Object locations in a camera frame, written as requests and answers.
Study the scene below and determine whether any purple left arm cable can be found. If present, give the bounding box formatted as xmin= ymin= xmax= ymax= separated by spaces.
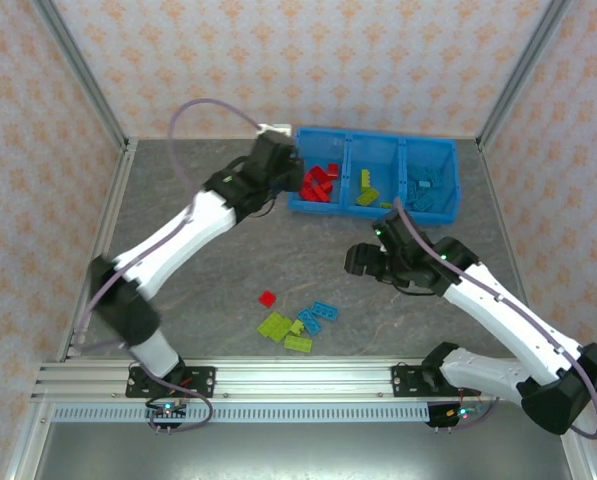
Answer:
xmin=75 ymin=98 xmax=264 ymax=435

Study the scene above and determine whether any aluminium side rail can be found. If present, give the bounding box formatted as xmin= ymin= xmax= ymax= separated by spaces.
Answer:
xmin=55 ymin=138 xmax=140 ymax=362
xmin=476 ymin=139 xmax=548 ymax=354

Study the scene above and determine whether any slotted grey cable duct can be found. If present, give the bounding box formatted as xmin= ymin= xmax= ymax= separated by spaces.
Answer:
xmin=51 ymin=403 xmax=432 ymax=424

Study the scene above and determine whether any aluminium frame post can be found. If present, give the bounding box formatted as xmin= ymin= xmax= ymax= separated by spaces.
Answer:
xmin=475 ymin=0 xmax=577 ymax=153
xmin=30 ymin=0 xmax=132 ymax=154

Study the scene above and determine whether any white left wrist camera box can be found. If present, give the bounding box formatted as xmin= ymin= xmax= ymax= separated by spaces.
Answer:
xmin=256 ymin=123 xmax=294 ymax=140

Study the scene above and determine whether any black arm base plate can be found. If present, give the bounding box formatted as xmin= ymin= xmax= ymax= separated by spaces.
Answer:
xmin=390 ymin=363 xmax=485 ymax=400
xmin=124 ymin=365 xmax=217 ymax=399

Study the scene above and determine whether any small electronics board with LED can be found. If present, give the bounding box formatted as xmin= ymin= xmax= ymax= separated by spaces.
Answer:
xmin=425 ymin=402 xmax=487 ymax=431
xmin=145 ymin=399 xmax=189 ymax=431

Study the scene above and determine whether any long aluminium mounting rail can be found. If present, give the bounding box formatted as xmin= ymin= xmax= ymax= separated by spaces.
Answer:
xmin=31 ymin=356 xmax=578 ymax=401

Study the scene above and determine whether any blue three-compartment bin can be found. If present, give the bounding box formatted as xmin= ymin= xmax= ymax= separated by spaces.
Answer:
xmin=286 ymin=124 xmax=462 ymax=227

